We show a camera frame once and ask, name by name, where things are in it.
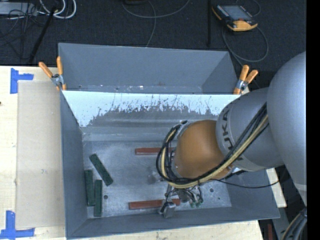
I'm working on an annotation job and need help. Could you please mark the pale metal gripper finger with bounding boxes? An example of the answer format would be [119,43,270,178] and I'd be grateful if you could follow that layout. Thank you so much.
[146,167,162,185]
[157,200,177,219]

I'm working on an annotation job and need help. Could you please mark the red-brown flat block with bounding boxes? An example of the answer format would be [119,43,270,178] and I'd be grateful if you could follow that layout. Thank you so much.
[128,198,181,210]
[134,147,176,156]

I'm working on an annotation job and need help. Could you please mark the dark green flat block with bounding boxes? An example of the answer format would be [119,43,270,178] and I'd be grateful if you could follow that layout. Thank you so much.
[93,179,104,218]
[84,169,97,207]
[88,153,114,187]

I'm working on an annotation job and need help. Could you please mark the grey metal bin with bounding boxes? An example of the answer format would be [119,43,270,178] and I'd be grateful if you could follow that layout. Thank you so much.
[57,42,281,240]

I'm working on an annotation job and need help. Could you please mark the pale flat board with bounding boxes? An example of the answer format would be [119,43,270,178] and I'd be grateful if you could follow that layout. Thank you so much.
[15,80,66,230]

